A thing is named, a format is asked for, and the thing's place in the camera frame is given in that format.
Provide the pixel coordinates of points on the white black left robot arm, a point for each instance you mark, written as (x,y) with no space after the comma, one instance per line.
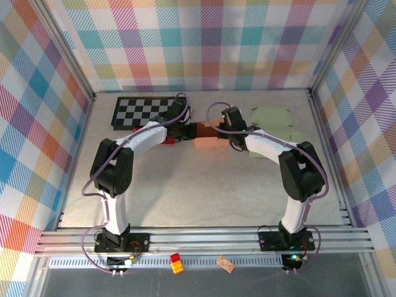
(145,136)

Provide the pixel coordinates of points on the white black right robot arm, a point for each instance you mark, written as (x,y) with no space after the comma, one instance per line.
(266,145)

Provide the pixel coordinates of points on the red plastic box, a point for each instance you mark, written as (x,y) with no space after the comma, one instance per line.
(167,141)

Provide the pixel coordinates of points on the black grey chessboard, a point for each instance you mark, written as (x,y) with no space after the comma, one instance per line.
(139,111)

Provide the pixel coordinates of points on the red yellow toy bricks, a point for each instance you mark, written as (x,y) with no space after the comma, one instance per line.
(176,263)

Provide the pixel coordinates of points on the small orange printed tag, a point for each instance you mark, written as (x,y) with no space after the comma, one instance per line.
(225,264)

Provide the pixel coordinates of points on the small black circuit board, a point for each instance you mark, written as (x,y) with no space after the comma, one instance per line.
(119,261)
(290,263)

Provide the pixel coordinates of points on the aluminium rail beam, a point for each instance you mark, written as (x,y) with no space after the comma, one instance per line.
(201,239)

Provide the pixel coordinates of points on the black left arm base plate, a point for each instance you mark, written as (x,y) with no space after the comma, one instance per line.
(139,242)

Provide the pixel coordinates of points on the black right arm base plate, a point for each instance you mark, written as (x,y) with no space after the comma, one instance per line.
(269,242)

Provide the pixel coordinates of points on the aluminium corner post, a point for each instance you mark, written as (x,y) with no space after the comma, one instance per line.
(65,46)
(336,46)

